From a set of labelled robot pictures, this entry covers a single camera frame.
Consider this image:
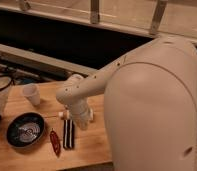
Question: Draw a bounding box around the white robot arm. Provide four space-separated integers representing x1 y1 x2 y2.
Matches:
56 37 197 171

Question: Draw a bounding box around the black cable loop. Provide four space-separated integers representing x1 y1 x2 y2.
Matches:
0 74 16 94

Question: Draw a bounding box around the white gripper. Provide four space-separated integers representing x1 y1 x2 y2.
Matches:
68 99 93 130

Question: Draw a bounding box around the black bowl with pattern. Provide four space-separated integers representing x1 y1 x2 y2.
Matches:
6 112 45 148

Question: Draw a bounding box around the red small tool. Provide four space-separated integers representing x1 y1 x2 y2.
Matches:
49 130 61 156

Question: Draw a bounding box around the white paper cup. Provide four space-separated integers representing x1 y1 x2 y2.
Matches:
22 83 40 106

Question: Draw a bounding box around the black white striped block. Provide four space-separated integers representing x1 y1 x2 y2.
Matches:
63 119 75 149

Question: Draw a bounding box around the small white bottle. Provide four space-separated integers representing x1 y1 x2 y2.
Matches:
58 110 70 120

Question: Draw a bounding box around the wooden table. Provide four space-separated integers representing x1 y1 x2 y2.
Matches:
0 82 111 171

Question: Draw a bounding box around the clear plastic cup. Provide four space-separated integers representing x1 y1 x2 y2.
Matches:
0 87 10 115

